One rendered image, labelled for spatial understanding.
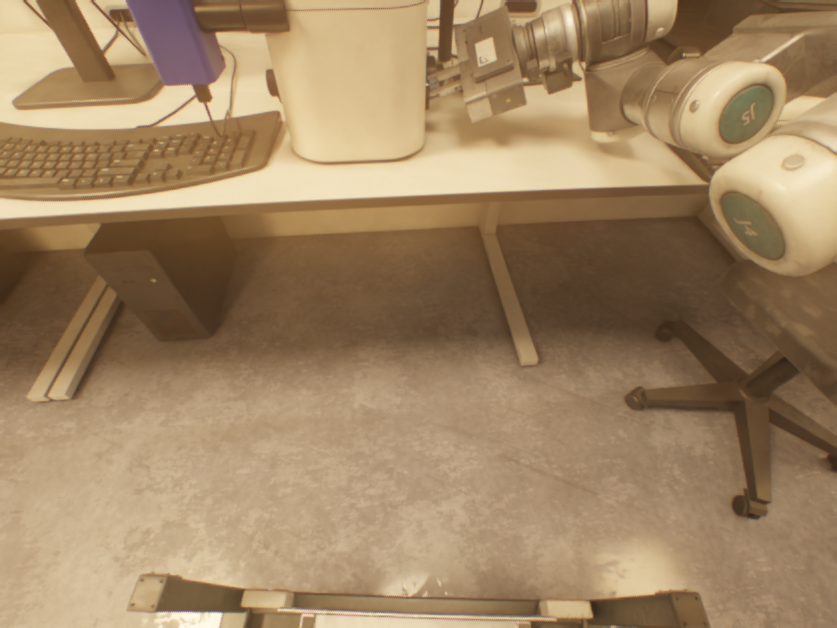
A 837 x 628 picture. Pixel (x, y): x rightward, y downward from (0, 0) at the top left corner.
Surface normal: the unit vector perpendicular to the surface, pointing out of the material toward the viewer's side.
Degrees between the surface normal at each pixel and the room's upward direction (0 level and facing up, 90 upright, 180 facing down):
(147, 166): 5
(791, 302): 0
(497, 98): 114
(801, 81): 75
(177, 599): 90
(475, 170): 0
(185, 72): 90
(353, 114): 90
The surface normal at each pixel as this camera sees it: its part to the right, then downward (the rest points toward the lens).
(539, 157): 0.01, -0.62
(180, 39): 0.09, 0.77
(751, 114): 0.08, 0.59
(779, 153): -0.59, -0.57
